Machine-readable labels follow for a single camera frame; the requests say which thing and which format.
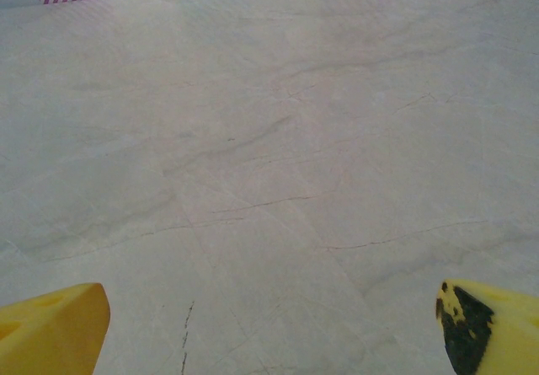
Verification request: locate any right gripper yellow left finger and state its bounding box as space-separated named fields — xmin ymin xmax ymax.
xmin=0 ymin=281 xmax=112 ymax=375

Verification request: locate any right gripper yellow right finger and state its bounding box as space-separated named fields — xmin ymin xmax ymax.
xmin=435 ymin=277 xmax=539 ymax=375

